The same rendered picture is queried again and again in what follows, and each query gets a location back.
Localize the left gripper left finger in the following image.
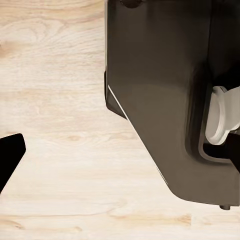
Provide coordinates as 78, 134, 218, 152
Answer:
0, 133, 26, 193

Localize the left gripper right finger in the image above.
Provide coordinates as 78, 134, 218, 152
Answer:
224, 132, 240, 173

